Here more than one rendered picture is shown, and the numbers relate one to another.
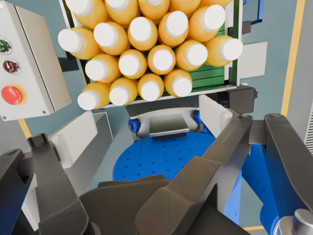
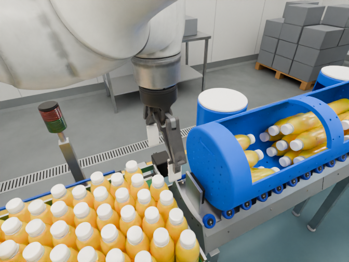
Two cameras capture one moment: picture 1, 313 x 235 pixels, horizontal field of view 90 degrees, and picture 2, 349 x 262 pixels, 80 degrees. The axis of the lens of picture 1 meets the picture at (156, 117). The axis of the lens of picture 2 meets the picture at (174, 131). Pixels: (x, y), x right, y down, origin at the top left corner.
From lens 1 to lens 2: 43 cm
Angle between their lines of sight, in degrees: 50
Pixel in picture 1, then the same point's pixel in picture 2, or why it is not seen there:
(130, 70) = (154, 210)
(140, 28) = (126, 210)
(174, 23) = (121, 193)
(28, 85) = not seen: outside the picture
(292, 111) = not seen: hidden behind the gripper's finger
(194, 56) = (138, 179)
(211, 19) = (117, 178)
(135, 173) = (222, 177)
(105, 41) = (138, 231)
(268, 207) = not seen: hidden behind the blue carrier
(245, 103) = (161, 155)
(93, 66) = (158, 235)
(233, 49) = (131, 164)
